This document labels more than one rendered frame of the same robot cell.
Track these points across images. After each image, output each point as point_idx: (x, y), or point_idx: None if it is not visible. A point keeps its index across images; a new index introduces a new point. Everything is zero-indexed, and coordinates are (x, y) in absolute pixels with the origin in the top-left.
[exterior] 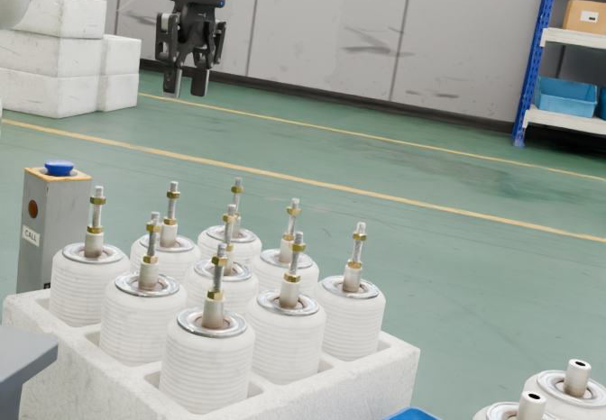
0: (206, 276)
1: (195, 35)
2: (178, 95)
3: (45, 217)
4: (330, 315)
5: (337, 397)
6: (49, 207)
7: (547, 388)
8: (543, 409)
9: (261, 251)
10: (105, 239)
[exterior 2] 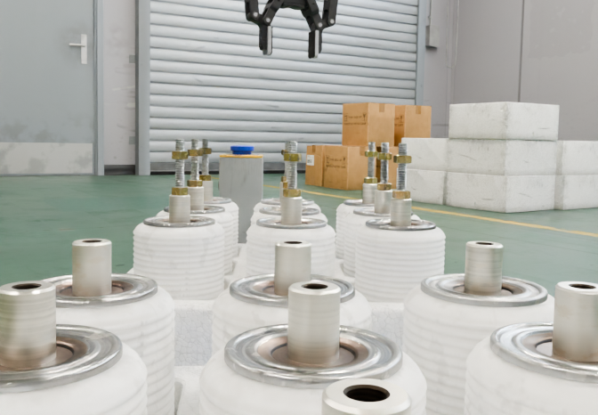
0: (260, 210)
1: None
2: (270, 51)
3: (219, 189)
4: (359, 249)
5: None
6: (222, 180)
7: (425, 280)
8: (292, 258)
9: (365, 207)
10: None
